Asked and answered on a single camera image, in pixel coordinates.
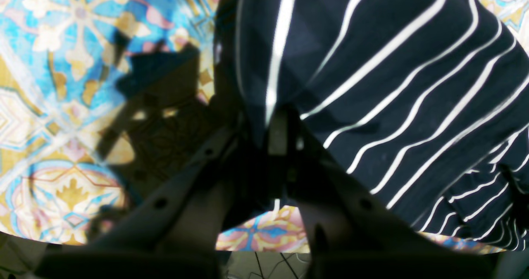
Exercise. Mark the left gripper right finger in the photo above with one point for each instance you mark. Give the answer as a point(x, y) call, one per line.
point(350, 233)

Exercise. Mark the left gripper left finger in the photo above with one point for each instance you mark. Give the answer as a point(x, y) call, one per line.
point(173, 233)

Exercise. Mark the navy white striped T-shirt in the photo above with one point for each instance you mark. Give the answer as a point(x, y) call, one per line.
point(424, 102)

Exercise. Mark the patterned tile tablecloth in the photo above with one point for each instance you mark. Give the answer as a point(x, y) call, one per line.
point(103, 96)

